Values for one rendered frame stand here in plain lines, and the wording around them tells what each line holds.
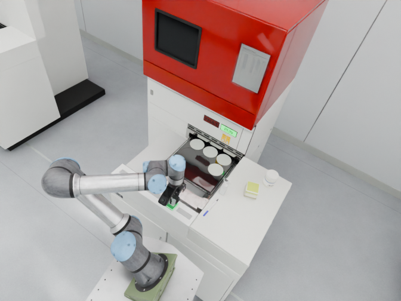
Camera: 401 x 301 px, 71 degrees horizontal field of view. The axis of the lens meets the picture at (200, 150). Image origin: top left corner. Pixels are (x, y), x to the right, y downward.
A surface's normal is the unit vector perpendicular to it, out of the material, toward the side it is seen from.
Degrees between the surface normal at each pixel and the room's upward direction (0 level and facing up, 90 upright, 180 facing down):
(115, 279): 0
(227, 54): 90
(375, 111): 90
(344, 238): 0
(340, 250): 0
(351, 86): 90
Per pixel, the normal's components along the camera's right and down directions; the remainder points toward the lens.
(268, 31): -0.55, 0.57
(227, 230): 0.13, -0.66
